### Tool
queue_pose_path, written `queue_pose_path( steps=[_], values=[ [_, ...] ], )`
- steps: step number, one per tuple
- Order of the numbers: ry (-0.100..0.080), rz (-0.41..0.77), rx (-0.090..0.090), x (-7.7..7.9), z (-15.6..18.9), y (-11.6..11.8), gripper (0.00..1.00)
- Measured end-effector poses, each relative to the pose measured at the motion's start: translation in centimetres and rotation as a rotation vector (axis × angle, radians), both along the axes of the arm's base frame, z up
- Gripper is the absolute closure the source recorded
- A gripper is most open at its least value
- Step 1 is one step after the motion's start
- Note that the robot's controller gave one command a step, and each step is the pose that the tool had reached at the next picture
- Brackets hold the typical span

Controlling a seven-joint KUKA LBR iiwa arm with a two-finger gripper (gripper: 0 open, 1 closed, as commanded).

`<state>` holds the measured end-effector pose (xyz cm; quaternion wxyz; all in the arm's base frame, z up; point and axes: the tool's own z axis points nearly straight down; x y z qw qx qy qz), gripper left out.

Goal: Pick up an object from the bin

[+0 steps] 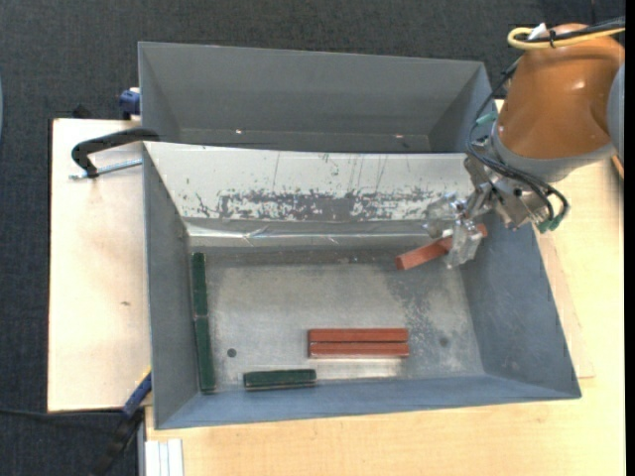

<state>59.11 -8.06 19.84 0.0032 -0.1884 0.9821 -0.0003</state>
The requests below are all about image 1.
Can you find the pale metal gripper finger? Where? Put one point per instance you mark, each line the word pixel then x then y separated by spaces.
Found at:
pixel 463 246
pixel 443 214

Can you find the red-brown block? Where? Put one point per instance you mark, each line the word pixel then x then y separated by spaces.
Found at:
pixel 357 335
pixel 421 257
pixel 358 350

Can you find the grey metal bin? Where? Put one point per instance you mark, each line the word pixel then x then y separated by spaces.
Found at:
pixel 317 305

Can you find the dark green flat block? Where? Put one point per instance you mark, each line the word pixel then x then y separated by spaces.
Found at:
pixel 279 380
pixel 205 355
pixel 199 285

